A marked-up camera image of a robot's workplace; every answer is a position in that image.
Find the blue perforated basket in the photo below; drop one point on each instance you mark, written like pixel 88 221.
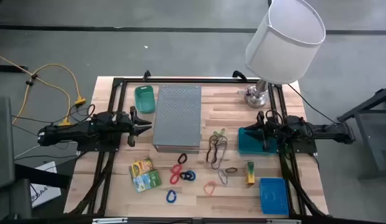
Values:
pixel 274 196

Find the white lamp shade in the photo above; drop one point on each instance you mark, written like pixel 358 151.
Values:
pixel 283 46

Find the silver aluminium bracket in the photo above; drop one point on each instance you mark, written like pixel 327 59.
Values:
pixel 109 220
pixel 283 221

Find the grey perforated metal shelf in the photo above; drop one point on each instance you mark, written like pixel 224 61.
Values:
pixel 177 118

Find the white cardboard box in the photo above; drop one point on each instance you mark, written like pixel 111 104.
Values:
pixel 46 193

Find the black aluminium table frame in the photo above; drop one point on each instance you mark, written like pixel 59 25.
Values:
pixel 196 80

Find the green plastic bin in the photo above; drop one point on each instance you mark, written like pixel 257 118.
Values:
pixel 144 99

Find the grey rubber band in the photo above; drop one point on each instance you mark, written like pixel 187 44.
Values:
pixel 225 180

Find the small yellow green crayon box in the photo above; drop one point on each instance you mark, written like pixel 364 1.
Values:
pixel 250 174

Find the small dark rubber band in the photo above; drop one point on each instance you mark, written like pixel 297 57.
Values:
pixel 226 170

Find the black floor stand foot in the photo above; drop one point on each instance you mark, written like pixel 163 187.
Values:
pixel 9 68

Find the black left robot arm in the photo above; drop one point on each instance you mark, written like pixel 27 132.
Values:
pixel 71 132

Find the silver lamp base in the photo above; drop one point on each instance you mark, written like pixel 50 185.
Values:
pixel 256 99

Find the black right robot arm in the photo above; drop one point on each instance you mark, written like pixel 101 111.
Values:
pixel 317 132

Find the black flat bar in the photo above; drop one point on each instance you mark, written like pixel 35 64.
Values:
pixel 40 175

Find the teal plastic bin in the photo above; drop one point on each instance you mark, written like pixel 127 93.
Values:
pixel 249 147

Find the dark grey desk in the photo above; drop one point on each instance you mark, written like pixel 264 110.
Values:
pixel 373 130

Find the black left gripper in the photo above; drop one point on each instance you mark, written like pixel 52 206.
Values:
pixel 132 127

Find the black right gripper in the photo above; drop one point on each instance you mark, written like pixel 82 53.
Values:
pixel 267 132

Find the green rubber band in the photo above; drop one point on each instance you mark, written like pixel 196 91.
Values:
pixel 218 134

